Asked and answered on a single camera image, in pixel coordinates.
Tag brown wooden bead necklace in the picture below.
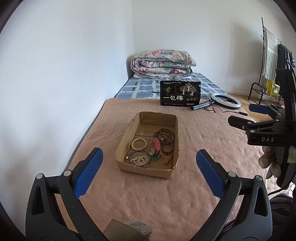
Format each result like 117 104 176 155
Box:
152 128 176 156

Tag white pearl necklace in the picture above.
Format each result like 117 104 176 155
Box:
124 155 151 166

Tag green jade pendant red cord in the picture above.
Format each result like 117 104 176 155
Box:
150 153 174 167

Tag dark blue bangle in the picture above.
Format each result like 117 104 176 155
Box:
128 150 151 167

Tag cream jade bead bracelet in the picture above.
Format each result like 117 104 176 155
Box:
131 137 148 151

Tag red strap wristwatch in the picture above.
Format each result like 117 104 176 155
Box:
149 138 161 156

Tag gloved right hand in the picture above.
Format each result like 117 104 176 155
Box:
258 146 295 179

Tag gloved left hand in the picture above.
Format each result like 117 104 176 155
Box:
125 220 152 238

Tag yellow green carton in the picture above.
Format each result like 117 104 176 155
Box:
266 80 280 97

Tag dark hanging clothes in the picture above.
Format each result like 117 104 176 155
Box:
277 43 295 69

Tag striped hanging garment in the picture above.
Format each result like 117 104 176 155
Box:
262 28 278 82

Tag black metal clothes rack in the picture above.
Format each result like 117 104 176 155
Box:
248 21 295 105

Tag pink fleece blanket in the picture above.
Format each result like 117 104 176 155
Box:
69 98 266 240

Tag black snack bag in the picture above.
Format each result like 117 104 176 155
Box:
159 80 201 107

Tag cardboard box tray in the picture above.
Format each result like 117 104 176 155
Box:
115 111 179 179

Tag floral folded quilt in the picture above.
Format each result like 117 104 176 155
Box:
130 49 196 78

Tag black ring light cable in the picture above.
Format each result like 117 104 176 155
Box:
203 105 253 117

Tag white ring light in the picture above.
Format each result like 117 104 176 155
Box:
211 93 241 109

